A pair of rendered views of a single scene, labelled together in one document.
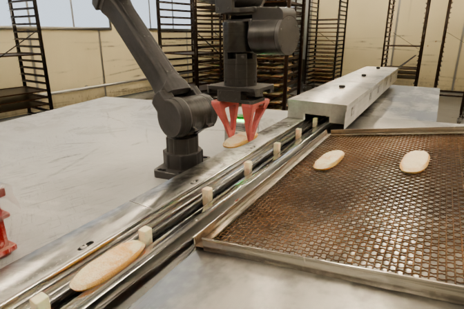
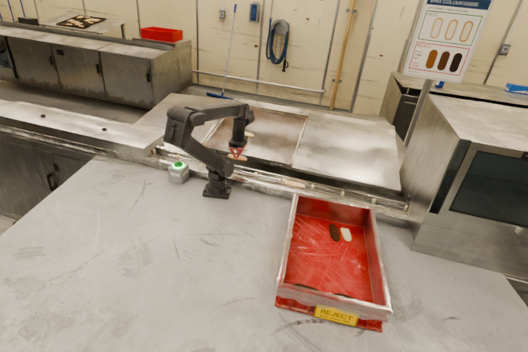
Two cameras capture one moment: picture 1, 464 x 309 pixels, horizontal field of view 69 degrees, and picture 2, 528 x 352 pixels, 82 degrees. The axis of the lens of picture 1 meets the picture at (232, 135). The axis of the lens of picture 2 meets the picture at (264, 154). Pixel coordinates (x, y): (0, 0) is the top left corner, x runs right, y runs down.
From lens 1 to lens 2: 161 cm
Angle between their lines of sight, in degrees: 97
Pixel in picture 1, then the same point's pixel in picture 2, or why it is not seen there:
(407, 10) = not seen: outside the picture
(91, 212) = (264, 206)
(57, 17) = not seen: outside the picture
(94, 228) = (286, 188)
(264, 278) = (299, 156)
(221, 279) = (300, 161)
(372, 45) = not seen: outside the picture
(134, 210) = (273, 185)
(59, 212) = (268, 214)
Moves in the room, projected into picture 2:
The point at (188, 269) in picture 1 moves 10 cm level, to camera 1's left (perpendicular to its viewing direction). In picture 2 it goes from (298, 166) to (306, 177)
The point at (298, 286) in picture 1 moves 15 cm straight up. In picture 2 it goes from (300, 153) to (304, 127)
